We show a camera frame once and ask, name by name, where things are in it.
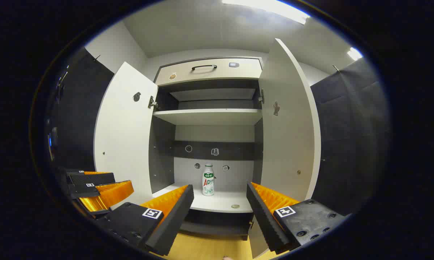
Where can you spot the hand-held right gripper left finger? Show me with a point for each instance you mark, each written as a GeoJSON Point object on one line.
{"type": "Point", "coordinates": [173, 216]}

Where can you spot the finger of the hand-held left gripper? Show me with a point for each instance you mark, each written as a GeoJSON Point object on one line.
{"type": "Point", "coordinates": [94, 178]}
{"type": "Point", "coordinates": [112, 195]}

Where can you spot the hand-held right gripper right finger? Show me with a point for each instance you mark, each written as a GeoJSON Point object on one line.
{"type": "Point", "coordinates": [264, 216]}

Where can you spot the white cabinet door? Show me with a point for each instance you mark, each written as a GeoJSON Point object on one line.
{"type": "Point", "coordinates": [289, 144]}
{"type": "Point", "coordinates": [123, 144]}

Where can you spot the white plastic bottle green label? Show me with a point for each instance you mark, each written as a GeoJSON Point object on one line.
{"type": "Point", "coordinates": [208, 180]}

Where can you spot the white cabinet shelf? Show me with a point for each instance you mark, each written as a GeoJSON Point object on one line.
{"type": "Point", "coordinates": [206, 116]}
{"type": "Point", "coordinates": [217, 202]}

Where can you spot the grey and white cabinet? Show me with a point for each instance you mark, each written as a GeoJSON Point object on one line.
{"type": "Point", "coordinates": [163, 155]}

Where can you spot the metal door hinge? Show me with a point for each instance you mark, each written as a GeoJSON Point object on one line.
{"type": "Point", "coordinates": [152, 103]}
{"type": "Point", "coordinates": [261, 97]}

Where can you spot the beige cabinet drawer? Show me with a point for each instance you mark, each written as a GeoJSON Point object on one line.
{"type": "Point", "coordinates": [209, 74]}

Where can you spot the black backdrop cloth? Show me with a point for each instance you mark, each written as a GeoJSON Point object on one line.
{"type": "Point", "coordinates": [350, 137]}
{"type": "Point", "coordinates": [79, 119]}

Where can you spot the small ceiling light panel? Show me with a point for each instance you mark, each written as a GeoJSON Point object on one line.
{"type": "Point", "coordinates": [355, 54]}

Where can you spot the long ceiling light panel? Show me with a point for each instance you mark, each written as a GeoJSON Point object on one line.
{"type": "Point", "coordinates": [271, 7]}

